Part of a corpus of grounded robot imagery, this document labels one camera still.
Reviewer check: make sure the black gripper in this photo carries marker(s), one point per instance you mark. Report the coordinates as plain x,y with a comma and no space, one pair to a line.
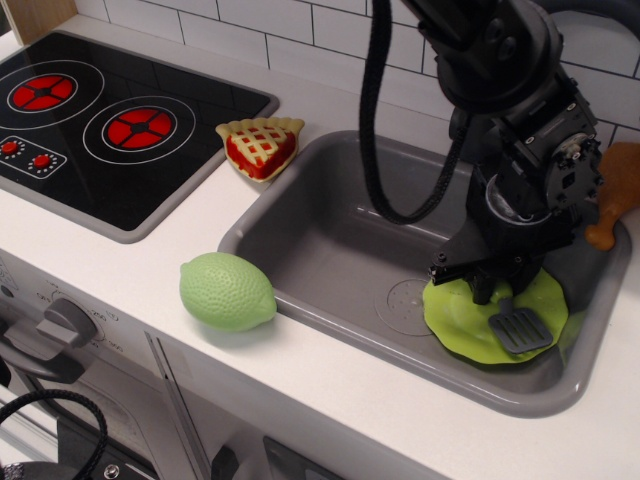
488,248

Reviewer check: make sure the grey oven knob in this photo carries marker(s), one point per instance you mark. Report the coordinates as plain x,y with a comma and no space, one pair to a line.
67,324

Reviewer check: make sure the black faucet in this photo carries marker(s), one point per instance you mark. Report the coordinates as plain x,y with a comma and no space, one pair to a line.
625,12

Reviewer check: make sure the grey plastic sink basin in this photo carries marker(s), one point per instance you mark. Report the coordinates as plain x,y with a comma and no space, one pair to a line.
339,267

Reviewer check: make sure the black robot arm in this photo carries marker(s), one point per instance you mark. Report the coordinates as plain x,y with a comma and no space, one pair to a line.
530,139

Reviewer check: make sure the wooden side panel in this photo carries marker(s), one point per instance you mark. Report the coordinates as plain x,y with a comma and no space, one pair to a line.
31,19

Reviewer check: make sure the brown toy chicken drumstick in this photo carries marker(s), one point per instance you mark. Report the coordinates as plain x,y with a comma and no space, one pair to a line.
619,193

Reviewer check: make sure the green plastic plate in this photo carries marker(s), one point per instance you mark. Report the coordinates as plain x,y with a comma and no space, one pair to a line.
462,326

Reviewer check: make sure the grey oven door handle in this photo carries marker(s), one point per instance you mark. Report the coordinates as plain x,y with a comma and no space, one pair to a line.
60,368

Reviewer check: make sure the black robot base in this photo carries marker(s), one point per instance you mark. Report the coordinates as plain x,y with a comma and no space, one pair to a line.
81,455

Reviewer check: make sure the black toy stovetop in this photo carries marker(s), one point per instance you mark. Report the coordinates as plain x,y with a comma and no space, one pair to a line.
109,139

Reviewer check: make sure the green handled grey spatula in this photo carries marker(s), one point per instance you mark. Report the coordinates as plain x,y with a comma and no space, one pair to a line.
519,330

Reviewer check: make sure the green toy lime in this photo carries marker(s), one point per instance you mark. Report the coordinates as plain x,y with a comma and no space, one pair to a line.
226,292

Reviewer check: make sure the toy pie slice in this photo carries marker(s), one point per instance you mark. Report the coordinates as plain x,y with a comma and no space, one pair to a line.
261,148

